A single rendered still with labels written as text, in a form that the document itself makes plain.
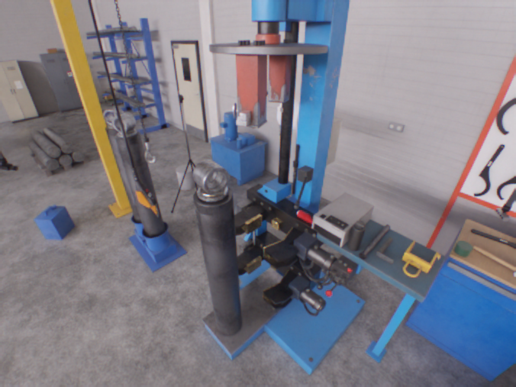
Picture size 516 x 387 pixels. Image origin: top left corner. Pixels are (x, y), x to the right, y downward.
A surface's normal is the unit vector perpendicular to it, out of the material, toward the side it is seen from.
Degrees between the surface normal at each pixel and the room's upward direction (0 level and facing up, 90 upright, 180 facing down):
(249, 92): 90
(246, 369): 0
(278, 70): 90
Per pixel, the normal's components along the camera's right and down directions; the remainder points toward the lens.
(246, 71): -0.40, 0.50
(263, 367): 0.00, -0.83
